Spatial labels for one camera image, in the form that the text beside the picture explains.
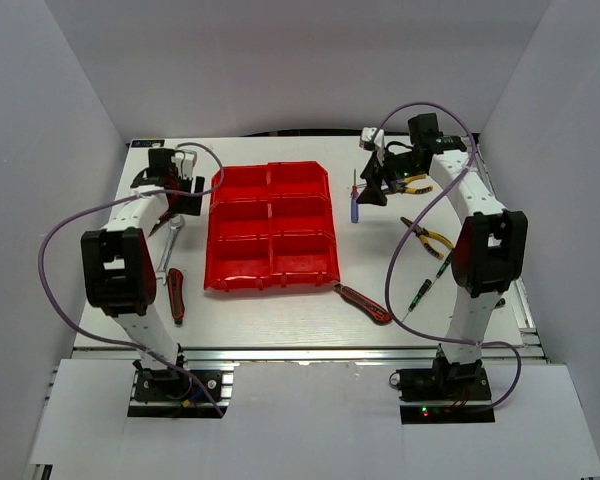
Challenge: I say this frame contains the aluminium table frame rail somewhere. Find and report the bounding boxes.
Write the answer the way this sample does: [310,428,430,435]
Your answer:
[72,345,546,362]

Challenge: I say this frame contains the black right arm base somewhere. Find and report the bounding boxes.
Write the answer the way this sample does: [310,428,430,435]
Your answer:
[388,365,496,425]

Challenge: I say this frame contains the blue corner label sticker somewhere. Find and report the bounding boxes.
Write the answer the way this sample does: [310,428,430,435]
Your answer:
[130,139,164,148]

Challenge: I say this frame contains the blue handled screwdriver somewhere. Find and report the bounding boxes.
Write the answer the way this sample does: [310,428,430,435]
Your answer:
[350,170,359,224]

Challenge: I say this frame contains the green black precision screwdriver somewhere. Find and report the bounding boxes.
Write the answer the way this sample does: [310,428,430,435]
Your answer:
[401,279,433,323]
[435,251,454,278]

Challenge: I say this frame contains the red six-compartment organizer tray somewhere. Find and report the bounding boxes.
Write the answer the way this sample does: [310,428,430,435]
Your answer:
[204,161,340,292]

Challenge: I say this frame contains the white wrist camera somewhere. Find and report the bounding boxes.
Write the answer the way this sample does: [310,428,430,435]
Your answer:
[359,127,385,151]
[175,150,197,180]

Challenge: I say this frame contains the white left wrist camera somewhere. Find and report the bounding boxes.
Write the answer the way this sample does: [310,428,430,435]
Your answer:
[175,150,197,180]

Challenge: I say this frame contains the yellow handled pliers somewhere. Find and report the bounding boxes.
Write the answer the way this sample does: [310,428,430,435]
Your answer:
[386,174,433,195]
[414,225,454,260]

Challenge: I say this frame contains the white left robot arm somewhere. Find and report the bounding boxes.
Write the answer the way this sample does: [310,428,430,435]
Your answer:
[80,147,204,399]

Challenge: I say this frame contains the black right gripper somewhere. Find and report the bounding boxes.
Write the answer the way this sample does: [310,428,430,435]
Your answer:
[356,145,425,207]

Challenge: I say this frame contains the silver open-end wrench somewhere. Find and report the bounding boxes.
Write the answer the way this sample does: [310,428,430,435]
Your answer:
[155,214,185,285]

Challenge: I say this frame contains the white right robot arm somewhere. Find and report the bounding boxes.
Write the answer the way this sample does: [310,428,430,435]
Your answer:
[357,113,528,399]

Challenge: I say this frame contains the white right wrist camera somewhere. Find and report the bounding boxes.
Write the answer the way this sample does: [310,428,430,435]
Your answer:
[359,127,385,151]

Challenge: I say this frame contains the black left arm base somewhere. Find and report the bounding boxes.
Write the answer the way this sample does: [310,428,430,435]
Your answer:
[127,360,227,419]

